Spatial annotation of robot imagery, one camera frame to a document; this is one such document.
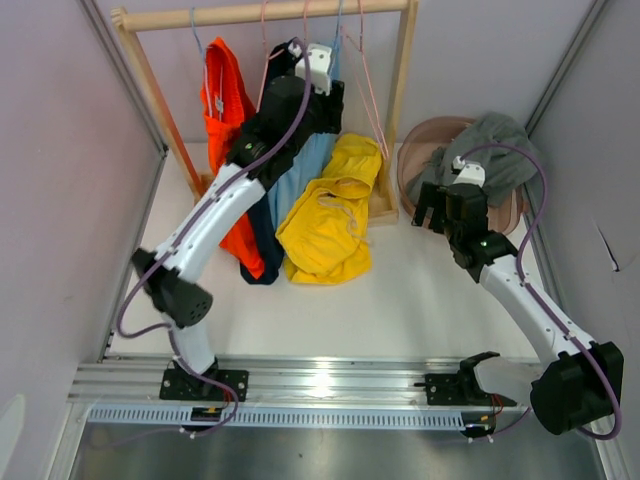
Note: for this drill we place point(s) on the perforated cable duct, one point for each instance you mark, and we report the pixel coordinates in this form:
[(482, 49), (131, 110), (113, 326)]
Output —
[(413, 419)]

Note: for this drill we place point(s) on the grey shorts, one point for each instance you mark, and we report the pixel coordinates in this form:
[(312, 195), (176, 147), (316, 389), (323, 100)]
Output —
[(496, 141)]

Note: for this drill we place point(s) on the translucent pink basket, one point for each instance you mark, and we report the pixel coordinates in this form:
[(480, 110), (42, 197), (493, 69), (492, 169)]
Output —
[(432, 137)]

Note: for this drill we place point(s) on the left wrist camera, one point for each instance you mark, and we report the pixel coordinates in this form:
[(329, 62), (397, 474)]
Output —
[(320, 62)]

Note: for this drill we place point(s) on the pink hanger of navy shorts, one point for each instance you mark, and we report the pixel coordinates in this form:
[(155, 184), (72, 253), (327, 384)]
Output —
[(268, 55)]

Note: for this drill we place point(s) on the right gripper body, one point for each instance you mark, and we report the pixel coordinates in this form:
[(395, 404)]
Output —
[(451, 229)]

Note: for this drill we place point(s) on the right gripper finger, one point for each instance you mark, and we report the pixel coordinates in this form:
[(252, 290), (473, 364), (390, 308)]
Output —
[(438, 221), (427, 208)]

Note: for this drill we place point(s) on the blue hanger under orange shorts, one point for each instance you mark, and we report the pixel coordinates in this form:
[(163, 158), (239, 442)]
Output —
[(197, 35)]

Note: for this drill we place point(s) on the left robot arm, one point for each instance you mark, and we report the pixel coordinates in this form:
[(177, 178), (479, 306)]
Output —
[(169, 274)]

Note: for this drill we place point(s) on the wooden clothes rack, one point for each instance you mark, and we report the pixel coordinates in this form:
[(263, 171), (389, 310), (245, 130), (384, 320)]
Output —
[(383, 206)]

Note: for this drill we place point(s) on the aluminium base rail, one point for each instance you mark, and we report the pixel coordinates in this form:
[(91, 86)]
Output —
[(306, 381)]

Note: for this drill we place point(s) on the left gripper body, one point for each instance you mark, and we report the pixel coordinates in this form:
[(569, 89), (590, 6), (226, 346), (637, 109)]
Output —
[(324, 112)]

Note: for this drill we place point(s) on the blue hanger of grey shorts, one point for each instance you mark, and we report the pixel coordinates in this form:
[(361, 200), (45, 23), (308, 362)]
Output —
[(336, 44)]

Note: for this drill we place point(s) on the light blue shorts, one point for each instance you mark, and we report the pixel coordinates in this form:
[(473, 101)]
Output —
[(311, 160)]

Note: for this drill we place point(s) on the navy blue shorts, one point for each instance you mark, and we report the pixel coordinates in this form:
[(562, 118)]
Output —
[(259, 215)]

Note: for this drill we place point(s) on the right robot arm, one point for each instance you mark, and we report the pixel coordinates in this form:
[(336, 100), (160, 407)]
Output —
[(579, 380)]

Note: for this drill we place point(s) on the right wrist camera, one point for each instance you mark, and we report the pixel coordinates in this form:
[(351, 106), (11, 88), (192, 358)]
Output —
[(468, 172)]

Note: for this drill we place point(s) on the orange shorts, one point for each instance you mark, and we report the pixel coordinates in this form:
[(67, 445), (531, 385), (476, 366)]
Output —
[(226, 107)]

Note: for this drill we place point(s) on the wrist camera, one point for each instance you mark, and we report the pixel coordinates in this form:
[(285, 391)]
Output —
[(468, 172), (320, 62)]

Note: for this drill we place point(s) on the yellow shorts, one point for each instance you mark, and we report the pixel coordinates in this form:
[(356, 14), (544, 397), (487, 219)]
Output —
[(324, 235)]

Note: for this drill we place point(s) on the pink hanger of yellow shorts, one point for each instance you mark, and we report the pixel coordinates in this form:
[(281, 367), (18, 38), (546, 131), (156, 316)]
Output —
[(355, 51)]

